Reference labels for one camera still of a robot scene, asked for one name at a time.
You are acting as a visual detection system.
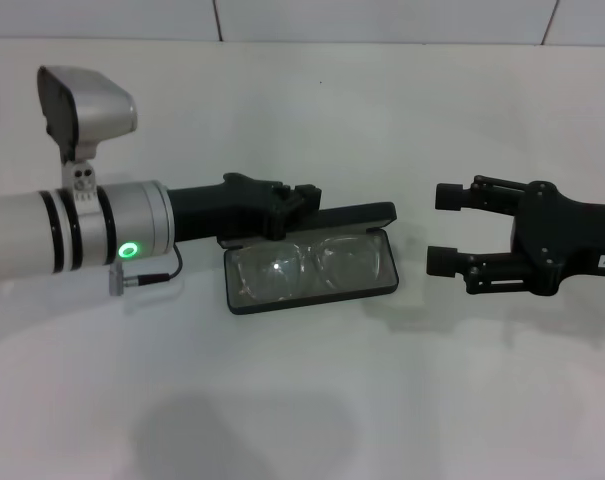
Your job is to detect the clear frame glasses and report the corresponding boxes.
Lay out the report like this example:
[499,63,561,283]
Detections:
[230,234,384,302]

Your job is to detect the black glasses case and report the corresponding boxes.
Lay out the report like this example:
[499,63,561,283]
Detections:
[216,201,400,317]

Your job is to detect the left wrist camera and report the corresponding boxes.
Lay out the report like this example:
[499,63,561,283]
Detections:
[35,64,139,202]

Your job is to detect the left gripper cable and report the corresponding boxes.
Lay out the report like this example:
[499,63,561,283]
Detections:
[107,244,185,297]

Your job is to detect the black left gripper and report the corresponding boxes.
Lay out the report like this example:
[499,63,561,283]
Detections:
[167,172,324,244]

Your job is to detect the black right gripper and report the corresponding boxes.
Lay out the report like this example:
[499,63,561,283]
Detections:
[425,175,605,297]

